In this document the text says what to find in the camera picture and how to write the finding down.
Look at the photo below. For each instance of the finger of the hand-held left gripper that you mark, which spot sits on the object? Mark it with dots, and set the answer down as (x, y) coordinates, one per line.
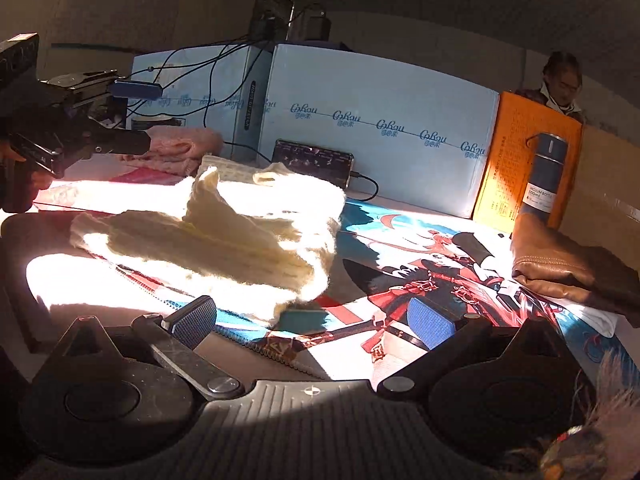
(124, 141)
(136, 89)

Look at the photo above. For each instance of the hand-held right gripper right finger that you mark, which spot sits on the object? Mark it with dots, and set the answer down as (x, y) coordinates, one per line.
(429, 324)

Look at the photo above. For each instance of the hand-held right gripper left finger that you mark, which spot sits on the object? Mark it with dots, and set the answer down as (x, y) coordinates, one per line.
(194, 321)

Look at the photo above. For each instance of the cream knitted sweater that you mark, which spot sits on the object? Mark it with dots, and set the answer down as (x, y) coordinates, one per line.
(235, 232)

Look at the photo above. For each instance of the person's left hand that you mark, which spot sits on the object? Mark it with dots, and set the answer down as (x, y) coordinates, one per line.
(41, 179)

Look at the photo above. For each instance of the pink fluffy garment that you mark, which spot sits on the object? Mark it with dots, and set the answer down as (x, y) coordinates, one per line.
(175, 146)

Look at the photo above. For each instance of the printed cartoon mat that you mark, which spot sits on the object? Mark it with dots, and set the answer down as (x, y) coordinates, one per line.
(425, 265)

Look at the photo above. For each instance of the small light blue cardboard box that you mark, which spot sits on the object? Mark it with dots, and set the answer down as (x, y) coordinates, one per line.
(210, 95)

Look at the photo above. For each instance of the brown leather jacket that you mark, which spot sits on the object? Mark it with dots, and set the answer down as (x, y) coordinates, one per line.
(560, 265)

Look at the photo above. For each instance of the dark upright screen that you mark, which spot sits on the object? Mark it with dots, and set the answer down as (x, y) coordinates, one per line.
(272, 10)

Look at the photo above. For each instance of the orange cardboard box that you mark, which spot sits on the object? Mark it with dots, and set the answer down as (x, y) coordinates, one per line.
(510, 160)

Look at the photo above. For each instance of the grey-blue vacuum bottle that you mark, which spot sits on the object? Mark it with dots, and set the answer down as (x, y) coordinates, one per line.
(545, 175)

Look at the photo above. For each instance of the black power bank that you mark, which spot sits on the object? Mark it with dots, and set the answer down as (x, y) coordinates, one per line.
(312, 161)

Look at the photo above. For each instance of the black power adapter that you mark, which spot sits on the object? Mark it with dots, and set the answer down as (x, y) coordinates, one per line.
(317, 25)

